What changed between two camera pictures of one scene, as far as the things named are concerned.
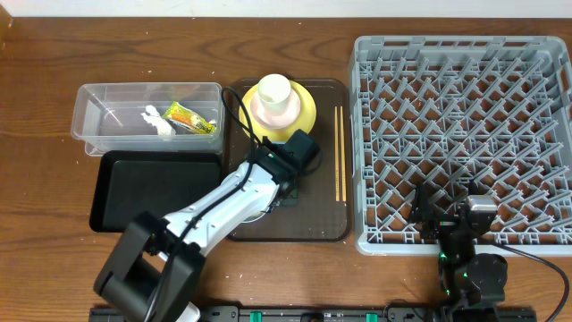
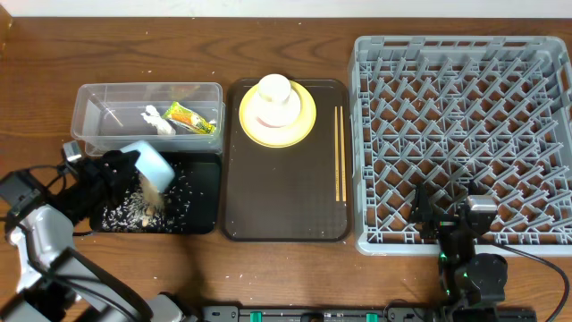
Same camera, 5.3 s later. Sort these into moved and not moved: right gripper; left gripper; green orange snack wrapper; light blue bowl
Moved: left gripper; light blue bowl
Not moved: green orange snack wrapper; right gripper
